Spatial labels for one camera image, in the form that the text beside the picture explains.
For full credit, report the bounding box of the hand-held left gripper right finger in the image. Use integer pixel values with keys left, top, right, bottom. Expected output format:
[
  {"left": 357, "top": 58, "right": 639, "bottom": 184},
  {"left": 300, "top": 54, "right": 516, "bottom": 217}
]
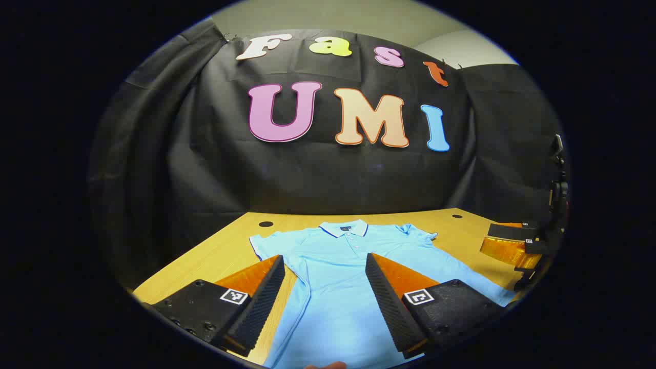
[{"left": 365, "top": 252, "right": 516, "bottom": 359}]

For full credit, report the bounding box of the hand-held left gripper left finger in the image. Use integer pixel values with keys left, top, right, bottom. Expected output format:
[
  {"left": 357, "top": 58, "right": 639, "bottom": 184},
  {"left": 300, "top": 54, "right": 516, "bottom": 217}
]
[{"left": 134, "top": 255, "right": 286, "bottom": 358}]

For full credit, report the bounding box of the light blue T-shirt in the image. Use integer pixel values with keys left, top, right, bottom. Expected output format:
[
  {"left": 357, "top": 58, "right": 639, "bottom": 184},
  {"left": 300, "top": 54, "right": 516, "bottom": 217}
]
[{"left": 249, "top": 219, "right": 518, "bottom": 369}]

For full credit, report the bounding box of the black backdrop cloth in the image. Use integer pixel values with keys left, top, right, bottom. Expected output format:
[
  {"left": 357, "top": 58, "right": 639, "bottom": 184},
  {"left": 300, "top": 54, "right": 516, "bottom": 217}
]
[{"left": 87, "top": 18, "right": 569, "bottom": 293}]

